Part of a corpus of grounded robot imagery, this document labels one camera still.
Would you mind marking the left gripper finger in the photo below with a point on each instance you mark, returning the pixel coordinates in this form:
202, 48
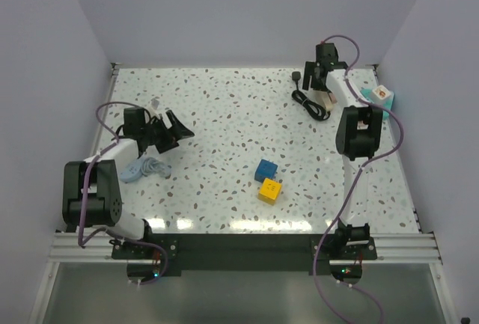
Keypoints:
177, 129
164, 143

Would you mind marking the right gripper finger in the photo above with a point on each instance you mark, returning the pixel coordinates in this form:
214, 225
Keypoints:
309, 77
321, 83

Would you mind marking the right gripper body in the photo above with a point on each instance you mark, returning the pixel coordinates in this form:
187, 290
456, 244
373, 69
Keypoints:
314, 80

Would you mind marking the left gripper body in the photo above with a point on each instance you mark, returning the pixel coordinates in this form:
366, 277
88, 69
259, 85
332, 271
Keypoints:
155, 131

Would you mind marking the light blue round socket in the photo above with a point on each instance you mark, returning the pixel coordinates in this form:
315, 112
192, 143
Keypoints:
133, 172

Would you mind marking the blue cube plug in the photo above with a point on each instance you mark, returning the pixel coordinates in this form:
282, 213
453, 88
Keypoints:
265, 170

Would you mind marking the yellow cube socket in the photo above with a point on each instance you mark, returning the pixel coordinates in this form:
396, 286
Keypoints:
269, 191

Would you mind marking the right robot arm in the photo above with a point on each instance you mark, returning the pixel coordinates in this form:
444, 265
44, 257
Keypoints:
357, 140

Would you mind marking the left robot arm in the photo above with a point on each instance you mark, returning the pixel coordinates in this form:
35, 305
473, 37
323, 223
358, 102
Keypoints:
91, 189

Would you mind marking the teal triangular socket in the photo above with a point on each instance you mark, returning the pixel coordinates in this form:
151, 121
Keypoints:
366, 93

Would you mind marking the white cube plug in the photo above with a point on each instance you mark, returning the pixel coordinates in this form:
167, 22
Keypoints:
381, 95

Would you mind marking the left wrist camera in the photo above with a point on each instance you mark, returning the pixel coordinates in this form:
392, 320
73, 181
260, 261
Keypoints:
154, 105

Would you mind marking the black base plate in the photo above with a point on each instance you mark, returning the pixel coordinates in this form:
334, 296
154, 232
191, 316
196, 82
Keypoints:
173, 254

